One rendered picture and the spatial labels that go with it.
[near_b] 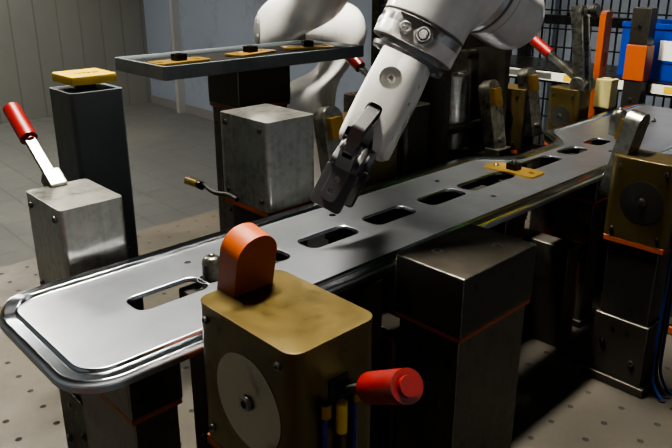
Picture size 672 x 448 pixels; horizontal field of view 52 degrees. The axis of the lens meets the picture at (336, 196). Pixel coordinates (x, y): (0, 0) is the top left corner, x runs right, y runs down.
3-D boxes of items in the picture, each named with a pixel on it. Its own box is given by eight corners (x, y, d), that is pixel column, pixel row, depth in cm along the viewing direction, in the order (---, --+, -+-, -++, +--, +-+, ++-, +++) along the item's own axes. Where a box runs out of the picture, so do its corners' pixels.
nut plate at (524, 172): (545, 173, 100) (546, 166, 99) (531, 179, 97) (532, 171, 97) (496, 162, 105) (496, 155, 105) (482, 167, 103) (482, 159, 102)
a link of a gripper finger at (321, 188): (368, 151, 60) (334, 217, 61) (372, 151, 63) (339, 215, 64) (337, 134, 60) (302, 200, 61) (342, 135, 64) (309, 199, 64)
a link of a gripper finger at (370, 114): (380, 100, 58) (350, 158, 59) (389, 104, 66) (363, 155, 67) (367, 94, 59) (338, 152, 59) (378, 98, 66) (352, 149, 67)
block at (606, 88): (590, 243, 153) (612, 79, 141) (576, 239, 155) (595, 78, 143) (598, 239, 155) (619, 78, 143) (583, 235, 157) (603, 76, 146)
